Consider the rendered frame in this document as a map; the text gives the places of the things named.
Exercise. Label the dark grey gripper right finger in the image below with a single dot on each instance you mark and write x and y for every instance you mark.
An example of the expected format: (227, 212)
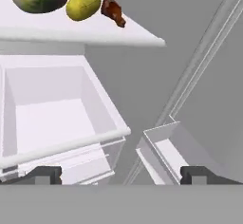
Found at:
(195, 174)

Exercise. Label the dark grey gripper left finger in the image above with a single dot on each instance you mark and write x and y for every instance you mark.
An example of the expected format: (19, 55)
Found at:
(47, 174)

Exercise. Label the yellow green cucumber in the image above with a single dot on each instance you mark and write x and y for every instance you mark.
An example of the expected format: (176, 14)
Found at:
(83, 6)

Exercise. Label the brown chicken drumstick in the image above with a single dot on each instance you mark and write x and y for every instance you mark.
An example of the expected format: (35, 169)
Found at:
(113, 11)

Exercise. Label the white fridge door bin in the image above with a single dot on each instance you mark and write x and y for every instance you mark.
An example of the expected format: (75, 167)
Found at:
(167, 152)

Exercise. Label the white fridge drawer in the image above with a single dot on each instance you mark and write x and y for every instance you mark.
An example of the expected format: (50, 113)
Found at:
(57, 120)

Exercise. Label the grey fridge door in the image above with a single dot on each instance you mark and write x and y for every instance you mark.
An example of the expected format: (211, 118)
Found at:
(205, 76)

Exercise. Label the white fridge shelf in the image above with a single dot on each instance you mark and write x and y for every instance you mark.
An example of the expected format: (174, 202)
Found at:
(79, 31)

